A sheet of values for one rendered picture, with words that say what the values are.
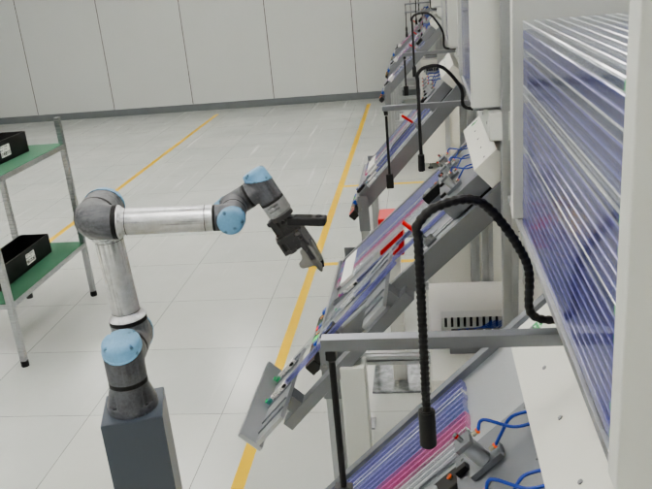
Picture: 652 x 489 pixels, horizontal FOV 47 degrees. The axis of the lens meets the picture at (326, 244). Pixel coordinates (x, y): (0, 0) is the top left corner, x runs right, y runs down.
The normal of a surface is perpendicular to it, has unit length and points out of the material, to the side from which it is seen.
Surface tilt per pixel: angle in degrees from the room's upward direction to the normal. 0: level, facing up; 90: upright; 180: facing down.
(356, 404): 90
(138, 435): 90
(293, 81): 90
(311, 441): 0
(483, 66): 90
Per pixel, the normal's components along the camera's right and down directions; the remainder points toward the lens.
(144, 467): 0.18, 0.32
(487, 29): -0.11, 0.35
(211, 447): -0.09, -0.94
